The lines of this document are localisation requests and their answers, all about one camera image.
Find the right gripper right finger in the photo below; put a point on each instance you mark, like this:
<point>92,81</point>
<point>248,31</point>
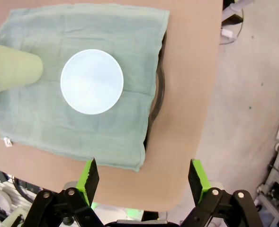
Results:
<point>198,184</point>

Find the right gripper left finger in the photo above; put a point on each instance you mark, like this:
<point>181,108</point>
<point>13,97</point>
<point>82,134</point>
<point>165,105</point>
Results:
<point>87,184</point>

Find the green cloth mat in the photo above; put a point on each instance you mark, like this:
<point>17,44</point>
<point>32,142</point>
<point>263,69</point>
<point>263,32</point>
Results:
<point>82,137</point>

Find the light blue bowl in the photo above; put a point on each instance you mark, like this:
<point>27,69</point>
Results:
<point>92,81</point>

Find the light green tall cup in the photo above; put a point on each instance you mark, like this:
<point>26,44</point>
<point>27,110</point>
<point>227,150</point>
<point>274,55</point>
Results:
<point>16,68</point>

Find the dark brown plastic tray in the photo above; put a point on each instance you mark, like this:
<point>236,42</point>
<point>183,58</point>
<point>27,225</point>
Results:
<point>161,94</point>

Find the white power adapter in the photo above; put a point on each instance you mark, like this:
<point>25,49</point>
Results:
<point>227,33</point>

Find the aluminium frame rack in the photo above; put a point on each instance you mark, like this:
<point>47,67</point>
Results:
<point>276,184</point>

